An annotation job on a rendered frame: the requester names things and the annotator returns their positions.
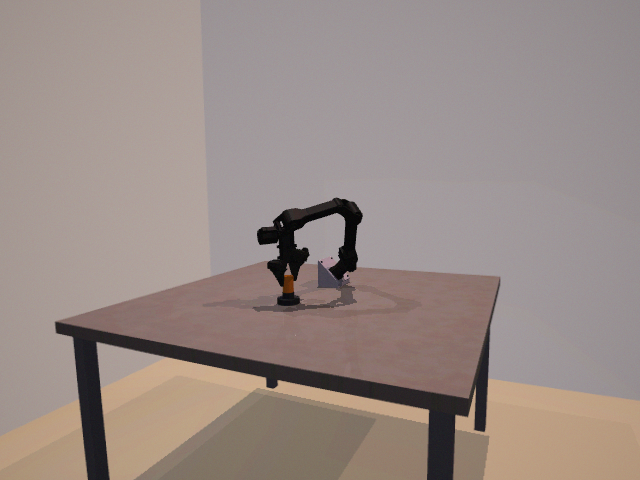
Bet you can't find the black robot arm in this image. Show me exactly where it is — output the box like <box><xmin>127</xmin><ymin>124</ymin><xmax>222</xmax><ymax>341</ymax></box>
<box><xmin>257</xmin><ymin>198</ymin><xmax>363</xmax><ymax>280</ymax></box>

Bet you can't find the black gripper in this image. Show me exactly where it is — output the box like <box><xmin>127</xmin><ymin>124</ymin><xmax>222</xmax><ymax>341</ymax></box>
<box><xmin>267</xmin><ymin>242</ymin><xmax>303</xmax><ymax>287</ymax></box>

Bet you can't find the orange cylinder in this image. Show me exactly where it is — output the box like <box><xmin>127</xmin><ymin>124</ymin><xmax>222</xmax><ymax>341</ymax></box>
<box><xmin>283</xmin><ymin>275</ymin><xmax>294</xmax><ymax>293</ymax></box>

